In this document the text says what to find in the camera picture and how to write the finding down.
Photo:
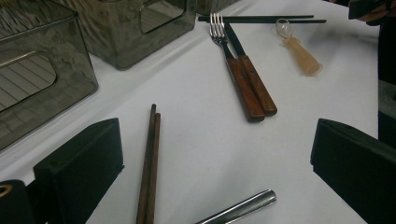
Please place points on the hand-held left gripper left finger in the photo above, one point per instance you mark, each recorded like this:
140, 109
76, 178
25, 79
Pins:
77, 174

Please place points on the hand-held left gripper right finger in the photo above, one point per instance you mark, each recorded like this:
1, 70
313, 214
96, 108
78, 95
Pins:
358, 168

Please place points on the black chopstick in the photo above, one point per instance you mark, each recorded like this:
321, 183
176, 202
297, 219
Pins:
258, 18
308, 21

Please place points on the black chopsticks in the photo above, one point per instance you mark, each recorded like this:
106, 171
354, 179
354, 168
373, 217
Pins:
153, 174
145, 174

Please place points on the smoky transparent plastic bin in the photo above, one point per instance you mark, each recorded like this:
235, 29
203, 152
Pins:
124, 40
46, 102
214, 5

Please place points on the metal spoon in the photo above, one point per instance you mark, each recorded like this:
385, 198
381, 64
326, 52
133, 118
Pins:
243, 207

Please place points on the white table cover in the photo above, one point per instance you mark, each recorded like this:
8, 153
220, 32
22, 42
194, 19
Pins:
202, 149

